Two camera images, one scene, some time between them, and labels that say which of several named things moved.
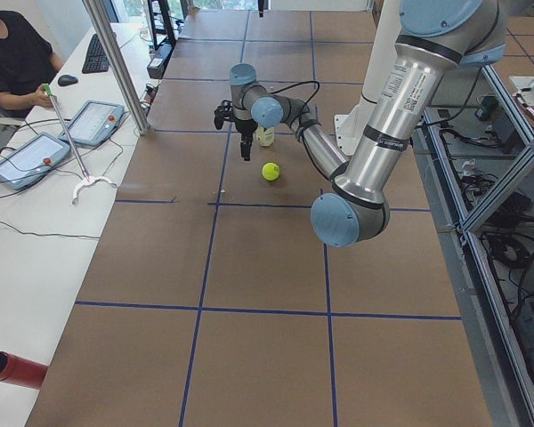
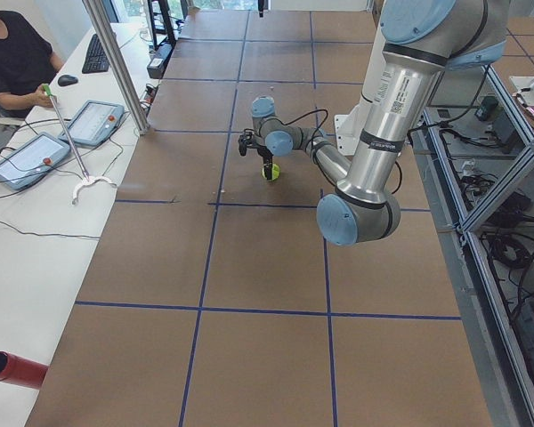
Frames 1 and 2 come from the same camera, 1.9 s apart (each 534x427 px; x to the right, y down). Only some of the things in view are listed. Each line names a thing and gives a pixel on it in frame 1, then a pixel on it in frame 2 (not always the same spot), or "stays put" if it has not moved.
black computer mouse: x=65 y=80 stays put
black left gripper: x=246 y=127 -> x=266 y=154
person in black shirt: x=17 y=60 stays put
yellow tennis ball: x=271 y=171 stays put
